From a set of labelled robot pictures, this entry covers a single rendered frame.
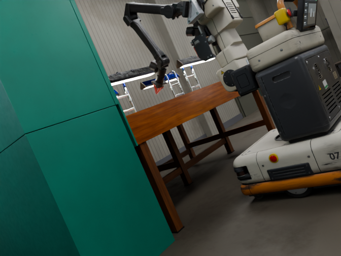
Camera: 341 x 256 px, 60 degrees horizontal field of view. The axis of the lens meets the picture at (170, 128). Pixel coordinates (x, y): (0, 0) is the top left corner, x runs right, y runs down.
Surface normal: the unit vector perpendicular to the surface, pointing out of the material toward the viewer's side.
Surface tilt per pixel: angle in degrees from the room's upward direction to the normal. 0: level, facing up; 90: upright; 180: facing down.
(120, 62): 90
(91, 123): 90
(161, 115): 90
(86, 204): 90
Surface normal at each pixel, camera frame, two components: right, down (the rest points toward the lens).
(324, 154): -0.62, 0.30
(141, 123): 0.67, -0.26
